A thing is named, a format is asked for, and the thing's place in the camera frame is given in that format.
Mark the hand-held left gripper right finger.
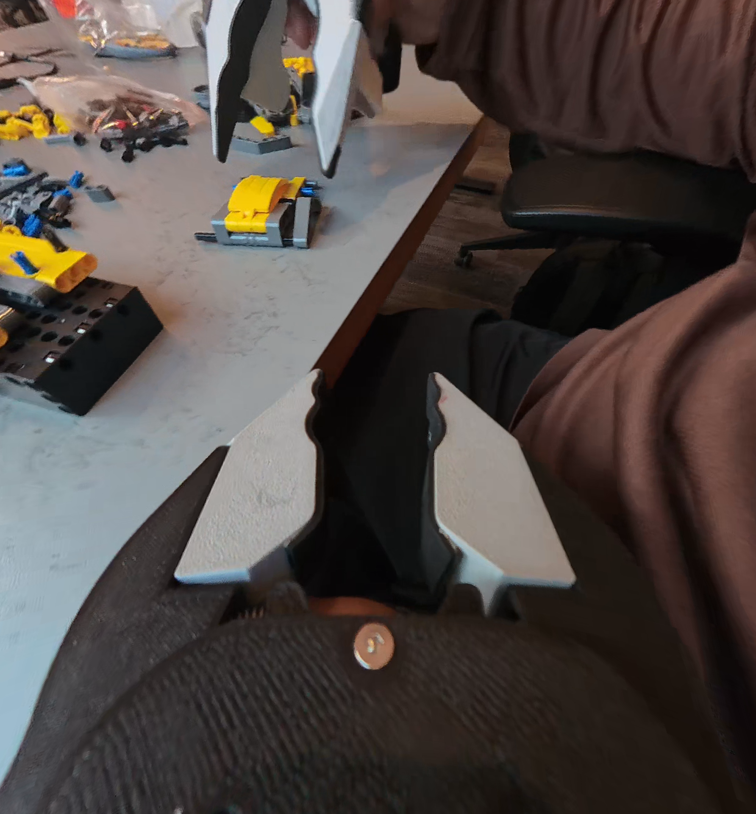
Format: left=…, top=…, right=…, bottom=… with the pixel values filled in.
left=426, top=371, right=577, bottom=618

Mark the yellow black brick chassis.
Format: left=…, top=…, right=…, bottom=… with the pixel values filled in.
left=0, top=219, right=164, bottom=417

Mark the cluster of scattered black pins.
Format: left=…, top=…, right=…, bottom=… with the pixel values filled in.
left=100, top=132, right=189, bottom=156

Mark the pile of yellow beams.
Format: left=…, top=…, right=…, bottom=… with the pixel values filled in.
left=0, top=103, right=74, bottom=142

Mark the clear bag of rubber tracks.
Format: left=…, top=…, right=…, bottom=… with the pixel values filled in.
left=78, top=0, right=180, bottom=60

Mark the person's right hand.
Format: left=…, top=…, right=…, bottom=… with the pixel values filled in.
left=284, top=0, right=320, bottom=50

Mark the clear bag of dark parts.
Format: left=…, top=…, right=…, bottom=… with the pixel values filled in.
left=35, top=75, right=193, bottom=137

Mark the black mesh office chair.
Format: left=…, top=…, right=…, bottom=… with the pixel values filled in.
left=457, top=130, right=756, bottom=268

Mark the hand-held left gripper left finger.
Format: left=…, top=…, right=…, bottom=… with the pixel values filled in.
left=173, top=369, right=326, bottom=589

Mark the small yellow grey brick assembly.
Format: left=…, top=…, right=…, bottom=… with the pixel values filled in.
left=194, top=175, right=323, bottom=251

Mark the grey L-shaped beam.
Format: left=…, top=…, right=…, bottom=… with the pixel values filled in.
left=230, top=121, right=294, bottom=156

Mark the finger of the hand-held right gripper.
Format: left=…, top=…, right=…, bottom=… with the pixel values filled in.
left=310, top=0, right=386, bottom=180
left=204, top=0, right=291, bottom=164

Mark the pile of small connector parts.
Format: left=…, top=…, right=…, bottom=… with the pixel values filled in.
left=0, top=159, right=86, bottom=231

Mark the black cable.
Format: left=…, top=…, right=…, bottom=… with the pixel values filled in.
left=0, top=50, right=61, bottom=90

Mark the grey desk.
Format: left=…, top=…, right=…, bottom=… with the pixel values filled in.
left=0, top=19, right=488, bottom=808

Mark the pile of wheels and yellow parts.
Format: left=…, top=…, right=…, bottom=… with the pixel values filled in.
left=192, top=56, right=320, bottom=128

